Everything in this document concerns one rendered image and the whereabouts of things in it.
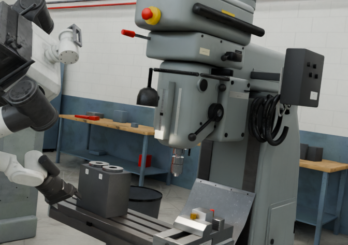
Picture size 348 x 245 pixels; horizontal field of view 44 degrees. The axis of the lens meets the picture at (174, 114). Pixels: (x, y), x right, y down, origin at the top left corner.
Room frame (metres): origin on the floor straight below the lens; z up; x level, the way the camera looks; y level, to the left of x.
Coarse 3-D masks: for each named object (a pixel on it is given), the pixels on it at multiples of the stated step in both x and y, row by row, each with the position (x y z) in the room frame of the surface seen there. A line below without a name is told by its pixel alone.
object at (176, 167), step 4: (172, 160) 1.61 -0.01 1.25; (176, 160) 1.60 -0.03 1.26; (180, 160) 1.60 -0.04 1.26; (172, 164) 1.61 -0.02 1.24; (176, 164) 1.60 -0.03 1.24; (180, 164) 1.61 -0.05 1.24; (172, 168) 1.61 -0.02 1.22; (176, 168) 1.60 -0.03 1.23; (180, 168) 1.61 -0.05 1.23; (172, 172) 1.61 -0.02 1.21; (176, 172) 1.60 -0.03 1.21; (180, 172) 1.61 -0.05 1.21
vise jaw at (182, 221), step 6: (180, 216) 1.52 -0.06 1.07; (186, 216) 1.53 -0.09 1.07; (180, 222) 1.49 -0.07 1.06; (186, 222) 1.48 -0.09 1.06; (192, 222) 1.48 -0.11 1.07; (198, 222) 1.47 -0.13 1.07; (204, 222) 1.48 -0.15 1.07; (180, 228) 1.49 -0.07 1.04; (186, 228) 1.47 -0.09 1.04; (192, 228) 1.46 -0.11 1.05; (198, 228) 1.45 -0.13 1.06; (204, 228) 1.44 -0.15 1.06; (210, 228) 1.47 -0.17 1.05; (198, 234) 1.44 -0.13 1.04; (204, 234) 1.44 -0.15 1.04
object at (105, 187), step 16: (80, 176) 1.88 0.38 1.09; (96, 176) 1.80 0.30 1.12; (112, 176) 1.75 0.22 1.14; (128, 176) 1.81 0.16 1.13; (80, 192) 1.87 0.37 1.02; (96, 192) 1.79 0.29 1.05; (112, 192) 1.75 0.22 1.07; (128, 192) 1.82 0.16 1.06; (96, 208) 1.78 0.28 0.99; (112, 208) 1.76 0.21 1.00
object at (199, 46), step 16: (160, 32) 1.56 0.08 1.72; (176, 32) 1.52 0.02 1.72; (192, 32) 1.47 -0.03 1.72; (160, 48) 1.55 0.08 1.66; (176, 48) 1.51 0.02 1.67; (192, 48) 1.46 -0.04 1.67; (208, 48) 1.51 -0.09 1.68; (224, 48) 1.59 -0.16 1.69; (240, 48) 1.68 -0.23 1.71; (208, 64) 1.60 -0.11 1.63; (224, 64) 1.60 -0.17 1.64; (240, 64) 1.69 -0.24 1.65
